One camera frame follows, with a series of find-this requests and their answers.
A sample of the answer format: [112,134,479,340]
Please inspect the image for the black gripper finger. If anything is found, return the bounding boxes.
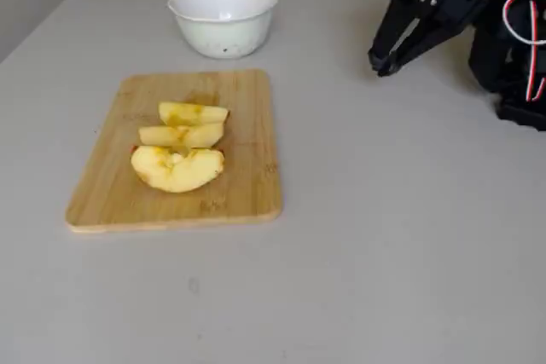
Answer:
[367,0,423,78]
[376,18,471,79]

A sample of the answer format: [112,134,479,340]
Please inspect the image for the white bowl with butterfly print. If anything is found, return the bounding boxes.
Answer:
[166,0,279,60]

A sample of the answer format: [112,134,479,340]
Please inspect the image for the wooden cutting board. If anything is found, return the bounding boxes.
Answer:
[64,68,283,234]

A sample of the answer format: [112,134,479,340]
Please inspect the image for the apple slice with red skin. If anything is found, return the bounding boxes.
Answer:
[138,122,226,149]
[130,145,226,194]
[158,101,230,128]

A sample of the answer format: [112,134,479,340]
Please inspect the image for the red white servo wires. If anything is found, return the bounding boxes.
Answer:
[502,0,546,103]

